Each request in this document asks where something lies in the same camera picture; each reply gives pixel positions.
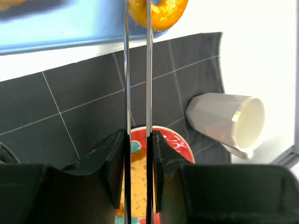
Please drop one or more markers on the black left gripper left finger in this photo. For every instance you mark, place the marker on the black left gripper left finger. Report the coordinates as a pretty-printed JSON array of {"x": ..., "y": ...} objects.
[{"x": 87, "y": 191}]

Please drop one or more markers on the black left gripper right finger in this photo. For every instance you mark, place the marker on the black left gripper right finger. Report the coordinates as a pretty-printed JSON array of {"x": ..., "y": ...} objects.
[{"x": 186, "y": 193}]

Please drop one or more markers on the metal serving tongs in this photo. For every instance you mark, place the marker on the metal serving tongs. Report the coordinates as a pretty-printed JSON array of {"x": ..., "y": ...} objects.
[{"x": 141, "y": 93}]

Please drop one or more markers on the brown cake slice bread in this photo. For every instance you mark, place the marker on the brown cake slice bread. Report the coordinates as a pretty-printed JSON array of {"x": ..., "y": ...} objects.
[{"x": 138, "y": 183}]

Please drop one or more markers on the white ceramic mug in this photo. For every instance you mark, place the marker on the white ceramic mug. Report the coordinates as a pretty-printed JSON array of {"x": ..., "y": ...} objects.
[{"x": 235, "y": 121}]

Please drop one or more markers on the orange glazed donut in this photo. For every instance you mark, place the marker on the orange glazed donut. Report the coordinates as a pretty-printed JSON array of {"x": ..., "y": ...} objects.
[{"x": 163, "y": 15}]

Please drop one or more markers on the pale triangular scone bread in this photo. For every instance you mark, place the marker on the pale triangular scone bread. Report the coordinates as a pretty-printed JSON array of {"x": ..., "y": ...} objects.
[{"x": 6, "y": 4}]

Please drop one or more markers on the red and teal plate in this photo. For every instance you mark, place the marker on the red and teal plate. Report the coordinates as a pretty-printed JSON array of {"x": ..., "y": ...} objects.
[{"x": 176, "y": 141}]

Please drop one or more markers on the dark grid placemat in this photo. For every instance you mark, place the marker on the dark grid placemat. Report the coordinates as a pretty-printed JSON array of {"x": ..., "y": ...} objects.
[{"x": 59, "y": 115}]

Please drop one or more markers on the blue plastic tray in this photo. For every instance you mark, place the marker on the blue plastic tray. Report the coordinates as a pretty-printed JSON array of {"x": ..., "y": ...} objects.
[{"x": 54, "y": 24}]

